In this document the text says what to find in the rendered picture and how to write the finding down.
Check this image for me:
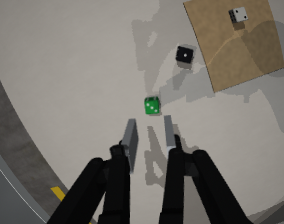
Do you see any green die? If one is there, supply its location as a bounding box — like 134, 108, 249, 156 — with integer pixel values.
144, 97, 160, 114

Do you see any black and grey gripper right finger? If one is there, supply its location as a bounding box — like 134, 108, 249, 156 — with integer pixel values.
158, 115, 254, 224

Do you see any black die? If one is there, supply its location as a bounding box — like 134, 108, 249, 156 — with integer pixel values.
175, 46, 193, 64

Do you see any tan square mat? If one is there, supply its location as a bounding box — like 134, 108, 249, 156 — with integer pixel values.
183, 0, 284, 92

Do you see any white die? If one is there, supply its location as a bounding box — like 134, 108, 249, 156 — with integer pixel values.
228, 7, 248, 23

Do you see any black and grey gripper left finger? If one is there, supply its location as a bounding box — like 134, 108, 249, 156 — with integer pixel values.
46, 118, 139, 224

